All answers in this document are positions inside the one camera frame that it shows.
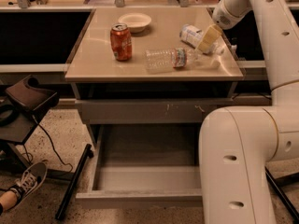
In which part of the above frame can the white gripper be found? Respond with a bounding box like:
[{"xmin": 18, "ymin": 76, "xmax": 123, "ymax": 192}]
[{"xmin": 197, "ymin": 0, "xmax": 249, "ymax": 53}]

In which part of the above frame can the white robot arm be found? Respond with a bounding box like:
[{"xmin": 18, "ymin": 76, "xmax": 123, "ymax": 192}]
[{"xmin": 199, "ymin": 0, "xmax": 299, "ymax": 224}]

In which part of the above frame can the clear plastic water bottle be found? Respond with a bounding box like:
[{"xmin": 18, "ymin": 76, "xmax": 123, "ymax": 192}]
[{"xmin": 145, "ymin": 48, "xmax": 201, "ymax": 73}]

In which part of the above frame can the grey drawer cabinet table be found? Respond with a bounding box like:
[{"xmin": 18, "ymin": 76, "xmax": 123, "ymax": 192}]
[{"xmin": 65, "ymin": 7, "xmax": 244, "ymax": 139}]

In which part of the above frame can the grey closed top drawer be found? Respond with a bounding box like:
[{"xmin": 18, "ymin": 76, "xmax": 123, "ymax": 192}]
[{"xmin": 75, "ymin": 98, "xmax": 233, "ymax": 124}]

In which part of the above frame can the grey open middle drawer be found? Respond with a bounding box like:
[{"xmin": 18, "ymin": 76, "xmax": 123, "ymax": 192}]
[{"xmin": 76, "ymin": 124, "xmax": 202, "ymax": 209}]

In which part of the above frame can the white paper bowl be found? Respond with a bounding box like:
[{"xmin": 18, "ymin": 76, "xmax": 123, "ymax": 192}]
[{"xmin": 118, "ymin": 13, "xmax": 151, "ymax": 34}]

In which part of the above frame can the orange soda can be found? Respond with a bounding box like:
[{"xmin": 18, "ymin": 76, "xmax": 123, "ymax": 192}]
[{"xmin": 110, "ymin": 23, "xmax": 132, "ymax": 61}]

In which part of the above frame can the black right base leg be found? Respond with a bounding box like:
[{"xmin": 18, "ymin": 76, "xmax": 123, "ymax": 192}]
[{"xmin": 265, "ymin": 169, "xmax": 299, "ymax": 224}]

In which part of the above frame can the black base leg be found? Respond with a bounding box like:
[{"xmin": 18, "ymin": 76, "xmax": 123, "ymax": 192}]
[
  {"xmin": 55, "ymin": 144, "xmax": 93, "ymax": 220},
  {"xmin": 265, "ymin": 169, "xmax": 299, "ymax": 224}
]

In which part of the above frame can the black left base leg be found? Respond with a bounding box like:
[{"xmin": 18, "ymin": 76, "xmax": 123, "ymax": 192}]
[{"xmin": 55, "ymin": 144, "xmax": 93, "ymax": 220}]

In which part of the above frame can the brown headset cradle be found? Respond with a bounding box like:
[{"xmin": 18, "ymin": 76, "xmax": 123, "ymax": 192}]
[{"xmin": 5, "ymin": 76, "xmax": 59, "ymax": 116}]

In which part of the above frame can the dark side stand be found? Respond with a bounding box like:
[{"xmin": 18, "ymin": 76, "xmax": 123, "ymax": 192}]
[{"xmin": 0, "ymin": 75, "xmax": 75, "ymax": 182}]

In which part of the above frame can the grey canvas sneaker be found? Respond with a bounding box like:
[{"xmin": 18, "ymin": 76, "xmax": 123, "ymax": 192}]
[{"xmin": 8, "ymin": 161, "xmax": 48, "ymax": 204}]

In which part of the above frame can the person's bare lower leg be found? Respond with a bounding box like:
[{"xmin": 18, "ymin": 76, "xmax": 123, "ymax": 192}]
[{"xmin": 0, "ymin": 190, "xmax": 18, "ymax": 216}]

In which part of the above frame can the black cable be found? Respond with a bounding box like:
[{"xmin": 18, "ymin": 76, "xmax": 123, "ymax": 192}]
[{"xmin": 21, "ymin": 114, "xmax": 74, "ymax": 173}]

